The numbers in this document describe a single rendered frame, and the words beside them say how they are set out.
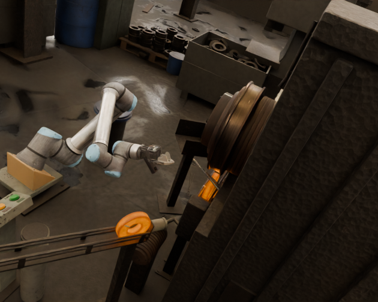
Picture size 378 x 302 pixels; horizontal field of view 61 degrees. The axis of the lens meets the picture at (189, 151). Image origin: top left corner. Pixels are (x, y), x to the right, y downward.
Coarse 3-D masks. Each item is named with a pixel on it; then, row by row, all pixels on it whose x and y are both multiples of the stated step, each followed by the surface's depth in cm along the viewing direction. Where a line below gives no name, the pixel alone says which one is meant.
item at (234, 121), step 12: (252, 84) 145; (240, 96) 134; (252, 96) 136; (240, 108) 133; (228, 120) 132; (240, 120) 132; (228, 132) 133; (216, 144) 135; (228, 144) 134; (216, 156) 140; (216, 168) 148
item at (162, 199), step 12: (180, 120) 229; (180, 132) 236; (192, 132) 238; (180, 144) 224; (192, 144) 212; (192, 156) 228; (204, 156) 220; (180, 168) 236; (180, 180) 241; (168, 204) 255; (180, 204) 262
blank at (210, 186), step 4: (212, 176) 170; (216, 176) 171; (216, 180) 169; (208, 184) 168; (212, 184) 168; (208, 188) 168; (212, 188) 178; (204, 192) 169; (208, 192) 168; (204, 196) 171; (208, 196) 172
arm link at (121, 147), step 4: (116, 144) 186; (120, 144) 186; (124, 144) 185; (128, 144) 185; (132, 144) 185; (112, 148) 187; (116, 148) 185; (120, 148) 184; (124, 148) 184; (128, 148) 183; (112, 152) 188; (116, 152) 184; (120, 152) 183; (124, 152) 184; (128, 152) 183; (124, 156) 184; (128, 156) 184
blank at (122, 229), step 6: (126, 216) 136; (132, 216) 136; (138, 216) 136; (144, 216) 138; (120, 222) 136; (126, 222) 134; (132, 222) 136; (138, 222) 139; (144, 222) 141; (150, 222) 143; (120, 228) 135; (126, 228) 137; (132, 228) 144; (138, 228) 144; (144, 228) 144; (120, 234) 138; (126, 234) 140; (132, 234) 142
